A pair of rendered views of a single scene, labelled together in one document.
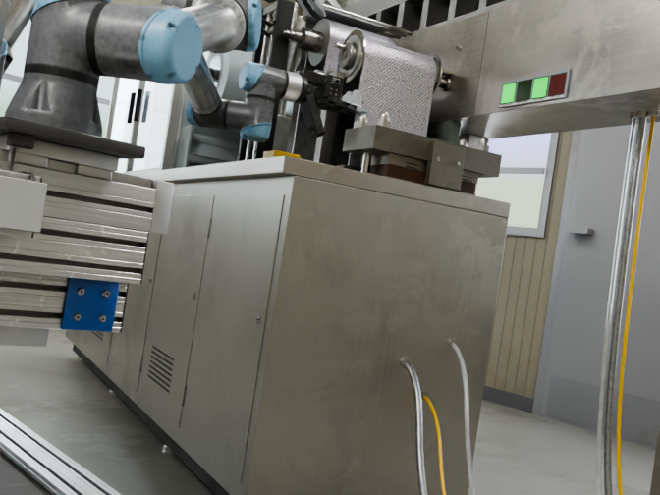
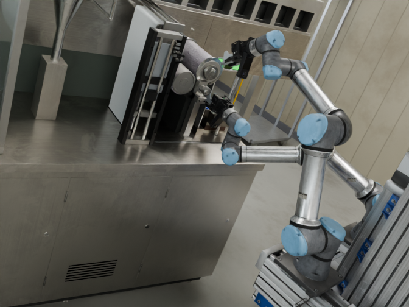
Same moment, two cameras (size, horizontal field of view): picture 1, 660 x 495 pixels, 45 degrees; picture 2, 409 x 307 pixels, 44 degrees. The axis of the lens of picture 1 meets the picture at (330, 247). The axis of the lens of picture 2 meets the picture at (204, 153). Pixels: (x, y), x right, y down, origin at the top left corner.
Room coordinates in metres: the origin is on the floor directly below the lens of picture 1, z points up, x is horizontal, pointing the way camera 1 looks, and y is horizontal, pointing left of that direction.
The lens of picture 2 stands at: (2.60, 2.39, 1.98)
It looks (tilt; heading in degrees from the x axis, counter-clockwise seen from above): 26 degrees down; 258
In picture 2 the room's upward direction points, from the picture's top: 21 degrees clockwise
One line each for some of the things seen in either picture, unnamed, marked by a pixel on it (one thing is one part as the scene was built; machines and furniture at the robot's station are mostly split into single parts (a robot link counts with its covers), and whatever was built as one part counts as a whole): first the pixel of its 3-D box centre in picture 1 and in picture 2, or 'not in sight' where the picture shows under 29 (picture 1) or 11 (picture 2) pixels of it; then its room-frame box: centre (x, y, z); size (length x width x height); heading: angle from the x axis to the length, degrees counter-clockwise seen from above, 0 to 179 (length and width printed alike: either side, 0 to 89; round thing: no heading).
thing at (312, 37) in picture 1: (309, 40); not in sight; (2.40, 0.15, 1.34); 0.06 x 0.06 x 0.06; 27
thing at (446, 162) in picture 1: (446, 166); not in sight; (2.03, -0.26, 0.97); 0.10 x 0.03 x 0.11; 117
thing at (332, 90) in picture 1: (318, 91); (221, 106); (2.09, 0.09, 1.12); 0.12 x 0.08 x 0.09; 117
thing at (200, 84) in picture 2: (322, 125); (194, 110); (2.21, 0.07, 1.05); 0.06 x 0.05 x 0.31; 117
